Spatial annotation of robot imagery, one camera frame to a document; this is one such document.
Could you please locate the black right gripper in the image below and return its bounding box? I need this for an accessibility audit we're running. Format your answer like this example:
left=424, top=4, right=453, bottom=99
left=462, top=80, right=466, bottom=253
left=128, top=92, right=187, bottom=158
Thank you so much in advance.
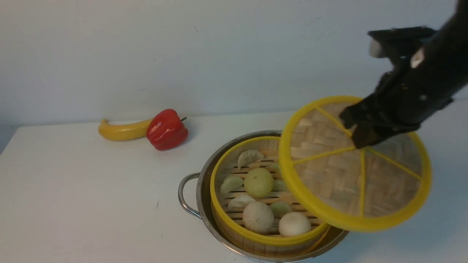
left=339, top=71, right=454, bottom=149

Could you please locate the yellow woven steamer lid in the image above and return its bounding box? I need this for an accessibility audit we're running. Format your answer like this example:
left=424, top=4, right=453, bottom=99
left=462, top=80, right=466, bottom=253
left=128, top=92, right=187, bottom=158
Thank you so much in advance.
left=279, top=96, right=432, bottom=232

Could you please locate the yellow rimmed bamboo steamer basket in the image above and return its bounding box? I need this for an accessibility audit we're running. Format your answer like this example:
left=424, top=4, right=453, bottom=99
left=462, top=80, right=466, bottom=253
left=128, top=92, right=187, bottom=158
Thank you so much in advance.
left=210, top=133, right=330, bottom=258

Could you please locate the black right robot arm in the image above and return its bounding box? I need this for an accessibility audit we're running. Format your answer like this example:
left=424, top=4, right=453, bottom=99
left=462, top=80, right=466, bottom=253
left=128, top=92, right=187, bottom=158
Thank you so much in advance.
left=339, top=0, right=468, bottom=149

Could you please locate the stainless steel pot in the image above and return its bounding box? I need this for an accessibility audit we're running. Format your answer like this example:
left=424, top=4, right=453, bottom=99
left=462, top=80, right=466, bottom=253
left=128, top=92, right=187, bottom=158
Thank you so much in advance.
left=178, top=130, right=349, bottom=263

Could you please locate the green dumpling behind bun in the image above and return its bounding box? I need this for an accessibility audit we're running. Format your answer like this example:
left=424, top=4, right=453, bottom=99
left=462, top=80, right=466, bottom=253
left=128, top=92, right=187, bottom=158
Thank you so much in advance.
left=266, top=163, right=281, bottom=174

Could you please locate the light green dumpling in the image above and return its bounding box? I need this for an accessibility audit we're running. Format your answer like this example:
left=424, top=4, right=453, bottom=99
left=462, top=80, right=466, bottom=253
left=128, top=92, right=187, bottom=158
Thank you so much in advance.
left=272, top=179, right=289, bottom=193

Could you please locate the small green dumpling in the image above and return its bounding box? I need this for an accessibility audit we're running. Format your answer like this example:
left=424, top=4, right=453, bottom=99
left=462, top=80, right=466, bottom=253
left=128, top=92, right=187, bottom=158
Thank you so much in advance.
left=269, top=201, right=294, bottom=219

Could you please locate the cream round bun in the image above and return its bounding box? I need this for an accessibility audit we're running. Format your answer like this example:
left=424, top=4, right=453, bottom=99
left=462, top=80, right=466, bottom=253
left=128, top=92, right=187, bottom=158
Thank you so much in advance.
left=279, top=211, right=312, bottom=237

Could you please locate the round green bun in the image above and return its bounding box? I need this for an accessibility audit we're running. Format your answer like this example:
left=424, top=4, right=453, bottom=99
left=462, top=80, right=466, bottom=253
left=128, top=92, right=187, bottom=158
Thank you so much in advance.
left=244, top=168, right=274, bottom=199

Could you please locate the pale white dumpling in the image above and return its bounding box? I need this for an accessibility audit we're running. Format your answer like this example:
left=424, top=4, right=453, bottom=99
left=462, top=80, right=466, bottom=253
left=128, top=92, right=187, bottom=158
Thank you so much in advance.
left=237, top=149, right=265, bottom=170

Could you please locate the white round bun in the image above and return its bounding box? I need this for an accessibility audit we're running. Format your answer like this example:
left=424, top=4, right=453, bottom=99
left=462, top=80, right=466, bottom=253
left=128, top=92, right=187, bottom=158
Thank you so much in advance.
left=242, top=201, right=275, bottom=235

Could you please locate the white dumpling front left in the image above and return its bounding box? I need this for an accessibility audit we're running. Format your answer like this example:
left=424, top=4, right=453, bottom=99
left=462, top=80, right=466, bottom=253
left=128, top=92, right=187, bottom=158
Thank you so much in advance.
left=227, top=194, right=256, bottom=211

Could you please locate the pale dumpling near rim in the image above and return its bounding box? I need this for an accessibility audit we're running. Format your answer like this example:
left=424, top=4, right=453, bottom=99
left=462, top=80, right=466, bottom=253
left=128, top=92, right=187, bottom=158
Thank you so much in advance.
left=219, top=175, right=244, bottom=196

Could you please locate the red bell pepper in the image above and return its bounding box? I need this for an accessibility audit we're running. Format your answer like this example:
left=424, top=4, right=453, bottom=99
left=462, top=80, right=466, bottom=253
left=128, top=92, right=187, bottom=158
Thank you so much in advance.
left=146, top=109, right=189, bottom=151

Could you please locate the yellow banana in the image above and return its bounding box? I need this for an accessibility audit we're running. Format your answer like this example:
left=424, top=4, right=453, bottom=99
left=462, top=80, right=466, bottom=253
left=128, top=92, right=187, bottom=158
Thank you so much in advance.
left=98, top=119, right=152, bottom=141

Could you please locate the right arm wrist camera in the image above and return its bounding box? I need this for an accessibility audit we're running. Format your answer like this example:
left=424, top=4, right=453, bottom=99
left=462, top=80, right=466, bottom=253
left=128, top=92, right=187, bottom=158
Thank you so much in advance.
left=367, top=26, right=437, bottom=58

